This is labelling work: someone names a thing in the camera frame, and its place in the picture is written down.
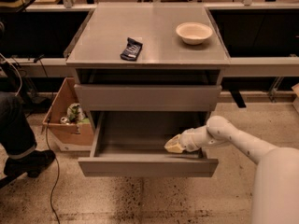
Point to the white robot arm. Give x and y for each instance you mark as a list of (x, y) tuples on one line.
[(275, 197)]

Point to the black shoe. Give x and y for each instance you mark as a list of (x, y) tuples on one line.
[(33, 164)]

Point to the grey drawer cabinet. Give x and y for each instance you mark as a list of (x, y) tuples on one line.
[(107, 74)]

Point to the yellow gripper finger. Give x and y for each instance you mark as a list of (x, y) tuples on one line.
[(173, 145)]

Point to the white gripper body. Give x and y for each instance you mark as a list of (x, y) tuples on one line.
[(189, 141)]

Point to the grey top drawer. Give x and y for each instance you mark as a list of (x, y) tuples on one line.
[(147, 97)]

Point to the brown cardboard box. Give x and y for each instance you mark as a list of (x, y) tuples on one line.
[(68, 137)]

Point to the grey drawer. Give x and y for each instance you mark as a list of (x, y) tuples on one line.
[(147, 97), (128, 143)]

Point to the dark blue snack packet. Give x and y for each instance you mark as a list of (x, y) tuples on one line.
[(132, 50)]

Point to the white paper bowl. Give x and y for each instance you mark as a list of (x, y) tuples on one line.
[(194, 33)]

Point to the green white crumpled trash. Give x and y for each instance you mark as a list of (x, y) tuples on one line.
[(74, 115)]

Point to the person leg dark trousers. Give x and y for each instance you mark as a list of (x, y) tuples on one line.
[(16, 136)]

